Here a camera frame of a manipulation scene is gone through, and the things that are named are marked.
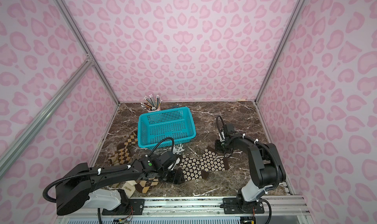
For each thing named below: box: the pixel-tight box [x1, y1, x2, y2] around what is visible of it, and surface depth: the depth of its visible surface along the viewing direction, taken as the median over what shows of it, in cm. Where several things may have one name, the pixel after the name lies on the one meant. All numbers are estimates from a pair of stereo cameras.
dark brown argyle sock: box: [134, 176, 159, 194], surface depth 81 cm
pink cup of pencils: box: [140, 93, 163, 112], surface depth 106 cm
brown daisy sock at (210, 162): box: [200, 145, 230, 179], surface depth 88 cm
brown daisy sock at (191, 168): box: [179, 154, 203, 182], surface depth 85 cm
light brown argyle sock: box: [107, 131, 138, 166], surface depth 92 cm
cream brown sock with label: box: [121, 180, 137, 199], surface depth 80 cm
